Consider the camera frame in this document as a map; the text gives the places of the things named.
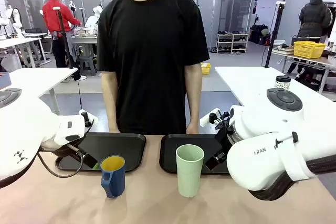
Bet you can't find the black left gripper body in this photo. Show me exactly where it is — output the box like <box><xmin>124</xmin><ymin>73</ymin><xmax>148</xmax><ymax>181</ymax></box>
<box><xmin>40</xmin><ymin>136</ymin><xmax>89</xmax><ymax>161</ymax></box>

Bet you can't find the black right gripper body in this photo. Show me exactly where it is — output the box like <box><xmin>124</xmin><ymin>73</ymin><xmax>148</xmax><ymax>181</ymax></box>
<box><xmin>214</xmin><ymin>126</ymin><xmax>236</xmax><ymax>154</ymax></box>

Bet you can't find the light green plastic cup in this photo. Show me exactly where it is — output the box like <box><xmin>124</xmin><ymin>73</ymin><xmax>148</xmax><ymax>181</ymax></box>
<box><xmin>175</xmin><ymin>144</ymin><xmax>205</xmax><ymax>198</ymax></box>

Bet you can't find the person's right forearm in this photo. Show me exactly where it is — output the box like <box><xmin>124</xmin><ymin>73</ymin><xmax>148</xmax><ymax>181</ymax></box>
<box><xmin>101</xmin><ymin>71</ymin><xmax>120</xmax><ymax>126</ymax></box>

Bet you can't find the person's left forearm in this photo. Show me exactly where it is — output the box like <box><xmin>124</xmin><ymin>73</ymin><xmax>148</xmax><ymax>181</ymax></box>
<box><xmin>184</xmin><ymin>63</ymin><xmax>203</xmax><ymax>125</ymax></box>

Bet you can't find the person's left hand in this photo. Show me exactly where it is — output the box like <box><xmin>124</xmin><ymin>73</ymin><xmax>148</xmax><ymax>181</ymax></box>
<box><xmin>185</xmin><ymin>122</ymin><xmax>200</xmax><ymax>134</ymax></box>

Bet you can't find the black plastic tray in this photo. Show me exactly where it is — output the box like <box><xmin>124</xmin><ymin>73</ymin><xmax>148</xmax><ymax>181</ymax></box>
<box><xmin>54</xmin><ymin>132</ymin><xmax>147</xmax><ymax>173</ymax></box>
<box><xmin>159</xmin><ymin>134</ymin><xmax>232</xmax><ymax>175</ymax></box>

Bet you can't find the blue mug yellow inside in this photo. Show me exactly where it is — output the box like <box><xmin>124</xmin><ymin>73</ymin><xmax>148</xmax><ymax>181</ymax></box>
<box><xmin>100</xmin><ymin>155</ymin><xmax>126</xmax><ymax>199</ymax></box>

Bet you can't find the large white side table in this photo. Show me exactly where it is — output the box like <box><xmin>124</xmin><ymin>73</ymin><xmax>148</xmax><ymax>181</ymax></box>
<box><xmin>214</xmin><ymin>66</ymin><xmax>336</xmax><ymax>130</ymax></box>

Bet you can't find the spotted tumbler black lid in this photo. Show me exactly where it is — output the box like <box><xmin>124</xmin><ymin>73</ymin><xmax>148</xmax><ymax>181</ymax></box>
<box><xmin>274</xmin><ymin>75</ymin><xmax>292</xmax><ymax>91</ymax></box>

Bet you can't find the grey plastic stool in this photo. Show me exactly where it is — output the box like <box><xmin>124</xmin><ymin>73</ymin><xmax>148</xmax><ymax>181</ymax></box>
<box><xmin>78</xmin><ymin>55</ymin><xmax>97</xmax><ymax>77</ymax></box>

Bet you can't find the orange and blue box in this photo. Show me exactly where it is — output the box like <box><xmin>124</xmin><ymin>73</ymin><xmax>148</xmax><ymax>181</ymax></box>
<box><xmin>0</xmin><ymin>71</ymin><xmax>12</xmax><ymax>90</ymax></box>

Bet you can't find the white shoe rack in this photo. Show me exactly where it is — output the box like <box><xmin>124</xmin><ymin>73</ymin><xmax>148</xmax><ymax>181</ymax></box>
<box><xmin>216</xmin><ymin>32</ymin><xmax>249</xmax><ymax>54</ymax></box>

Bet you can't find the person's black t-shirt torso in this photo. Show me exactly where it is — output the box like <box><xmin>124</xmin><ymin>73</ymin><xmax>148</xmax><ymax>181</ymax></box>
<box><xmin>96</xmin><ymin>0</ymin><xmax>210</xmax><ymax>135</ymax></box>

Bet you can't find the black bags pile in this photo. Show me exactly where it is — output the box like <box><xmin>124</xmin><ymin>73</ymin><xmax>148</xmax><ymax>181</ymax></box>
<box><xmin>248</xmin><ymin>24</ymin><xmax>271</xmax><ymax>46</ymax></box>

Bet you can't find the white background desk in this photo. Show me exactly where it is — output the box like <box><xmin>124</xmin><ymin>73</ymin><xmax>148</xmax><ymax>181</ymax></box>
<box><xmin>0</xmin><ymin>33</ymin><xmax>52</xmax><ymax>69</ymax></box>

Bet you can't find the large yellow plastic basket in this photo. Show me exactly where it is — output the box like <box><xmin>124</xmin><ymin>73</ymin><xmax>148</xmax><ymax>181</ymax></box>
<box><xmin>293</xmin><ymin>40</ymin><xmax>328</xmax><ymax>59</ymax></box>

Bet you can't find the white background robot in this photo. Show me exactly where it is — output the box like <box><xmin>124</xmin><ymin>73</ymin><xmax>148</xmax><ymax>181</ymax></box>
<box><xmin>5</xmin><ymin>5</ymin><xmax>25</xmax><ymax>39</ymax></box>
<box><xmin>86</xmin><ymin>5</ymin><xmax>103</xmax><ymax>35</ymax></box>

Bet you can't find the person in red jacket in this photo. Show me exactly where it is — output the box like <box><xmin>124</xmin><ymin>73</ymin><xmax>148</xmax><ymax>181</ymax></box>
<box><xmin>41</xmin><ymin>0</ymin><xmax>82</xmax><ymax>69</ymax></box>

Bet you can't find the person in black puffer jacket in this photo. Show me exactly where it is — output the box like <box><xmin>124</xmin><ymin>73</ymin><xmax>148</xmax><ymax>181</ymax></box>
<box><xmin>298</xmin><ymin>0</ymin><xmax>333</xmax><ymax>44</ymax></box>

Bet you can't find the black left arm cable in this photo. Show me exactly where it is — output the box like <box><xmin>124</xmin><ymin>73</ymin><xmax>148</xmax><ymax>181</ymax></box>
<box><xmin>37</xmin><ymin>140</ymin><xmax>91</xmax><ymax>178</ymax></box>

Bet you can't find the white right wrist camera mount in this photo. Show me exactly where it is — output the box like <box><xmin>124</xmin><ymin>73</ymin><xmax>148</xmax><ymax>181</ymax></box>
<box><xmin>199</xmin><ymin>108</ymin><xmax>234</xmax><ymax>130</ymax></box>

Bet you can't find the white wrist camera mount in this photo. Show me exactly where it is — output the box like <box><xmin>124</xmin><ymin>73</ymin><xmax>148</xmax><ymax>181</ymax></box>
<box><xmin>78</xmin><ymin>109</ymin><xmax>99</xmax><ymax>128</ymax></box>
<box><xmin>199</xmin><ymin>108</ymin><xmax>234</xmax><ymax>130</ymax></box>

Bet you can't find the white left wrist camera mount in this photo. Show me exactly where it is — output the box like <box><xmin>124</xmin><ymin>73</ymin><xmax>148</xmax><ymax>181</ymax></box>
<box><xmin>78</xmin><ymin>109</ymin><xmax>99</xmax><ymax>128</ymax></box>

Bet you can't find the black right arm cable sleeve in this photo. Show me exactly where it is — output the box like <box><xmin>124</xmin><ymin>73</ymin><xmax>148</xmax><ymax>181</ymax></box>
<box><xmin>248</xmin><ymin>154</ymin><xmax>336</xmax><ymax>201</ymax></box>

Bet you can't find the black camera stand pole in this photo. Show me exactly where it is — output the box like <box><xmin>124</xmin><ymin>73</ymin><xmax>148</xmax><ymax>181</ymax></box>
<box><xmin>52</xmin><ymin>6</ymin><xmax>76</xmax><ymax>69</ymax></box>
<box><xmin>264</xmin><ymin>1</ymin><xmax>286</xmax><ymax>69</ymax></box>

